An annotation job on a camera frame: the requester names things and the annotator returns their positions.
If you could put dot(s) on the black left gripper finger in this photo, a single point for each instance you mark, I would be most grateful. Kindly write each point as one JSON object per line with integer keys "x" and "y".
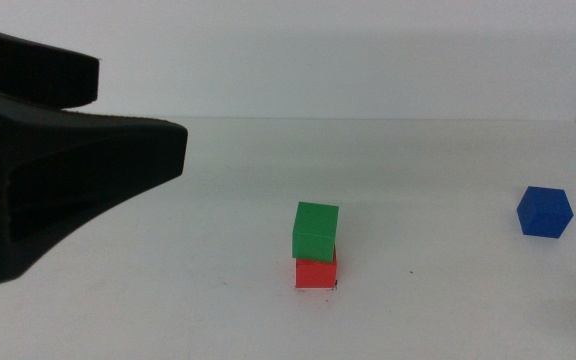
{"x": 93, "y": 150}
{"x": 33, "y": 70}

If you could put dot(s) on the green cube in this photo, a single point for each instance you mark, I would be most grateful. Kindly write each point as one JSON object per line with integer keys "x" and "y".
{"x": 315, "y": 230}

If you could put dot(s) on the blue cube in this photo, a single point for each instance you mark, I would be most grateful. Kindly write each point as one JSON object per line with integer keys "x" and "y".
{"x": 544, "y": 212}

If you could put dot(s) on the red cube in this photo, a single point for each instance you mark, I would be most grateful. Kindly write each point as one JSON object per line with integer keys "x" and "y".
{"x": 316, "y": 275}

